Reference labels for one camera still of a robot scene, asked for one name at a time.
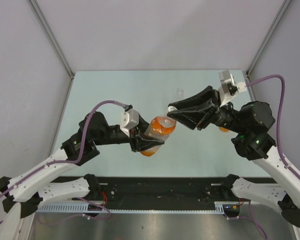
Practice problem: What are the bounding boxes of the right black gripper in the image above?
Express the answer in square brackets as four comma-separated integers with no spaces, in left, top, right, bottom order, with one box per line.
[165,85,244,133]

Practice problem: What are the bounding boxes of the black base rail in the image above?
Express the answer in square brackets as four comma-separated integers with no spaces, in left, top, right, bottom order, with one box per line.
[59,176,276,211]

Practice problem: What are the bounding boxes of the orange drink bottle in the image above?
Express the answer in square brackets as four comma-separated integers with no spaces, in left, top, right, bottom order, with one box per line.
[144,116,177,142]

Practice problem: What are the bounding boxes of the left aluminium frame post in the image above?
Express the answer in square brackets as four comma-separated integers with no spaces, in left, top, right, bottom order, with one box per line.
[26,0,74,79]

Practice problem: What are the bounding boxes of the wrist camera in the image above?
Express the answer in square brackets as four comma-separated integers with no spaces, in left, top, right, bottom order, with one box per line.
[217,70,247,107]
[119,105,139,137]

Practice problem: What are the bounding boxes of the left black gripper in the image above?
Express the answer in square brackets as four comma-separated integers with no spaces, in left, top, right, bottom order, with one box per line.
[93,113,165,153]

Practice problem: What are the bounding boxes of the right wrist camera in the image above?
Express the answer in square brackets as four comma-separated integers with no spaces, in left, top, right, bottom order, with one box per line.
[217,70,247,107]

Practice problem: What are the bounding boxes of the right aluminium frame post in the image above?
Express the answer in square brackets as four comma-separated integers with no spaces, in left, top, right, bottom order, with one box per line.
[245,0,295,76]

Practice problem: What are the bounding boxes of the white cable duct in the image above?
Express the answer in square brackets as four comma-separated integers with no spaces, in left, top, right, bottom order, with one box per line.
[36,202,242,215]

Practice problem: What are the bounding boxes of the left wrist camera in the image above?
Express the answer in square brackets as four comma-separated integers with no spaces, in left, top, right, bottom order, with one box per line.
[119,105,139,137]

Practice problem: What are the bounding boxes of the white green-printed bottle cap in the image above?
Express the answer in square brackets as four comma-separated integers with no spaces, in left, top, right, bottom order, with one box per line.
[167,106,178,113]

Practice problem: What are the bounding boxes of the orange juice bottle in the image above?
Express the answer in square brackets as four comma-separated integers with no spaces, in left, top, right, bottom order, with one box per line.
[219,126,229,133]

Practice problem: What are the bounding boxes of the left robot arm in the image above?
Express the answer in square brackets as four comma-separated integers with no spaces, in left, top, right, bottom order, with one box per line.
[0,111,164,218]

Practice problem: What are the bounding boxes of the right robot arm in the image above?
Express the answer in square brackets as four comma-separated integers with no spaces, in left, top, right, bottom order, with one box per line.
[167,86,300,228]

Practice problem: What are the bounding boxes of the aluminium frame post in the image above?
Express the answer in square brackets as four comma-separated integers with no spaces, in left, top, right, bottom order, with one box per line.
[245,0,295,76]
[26,0,74,79]

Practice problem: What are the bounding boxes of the clear water bottle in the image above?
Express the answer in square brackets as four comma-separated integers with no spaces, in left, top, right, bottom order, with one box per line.
[176,88,184,101]

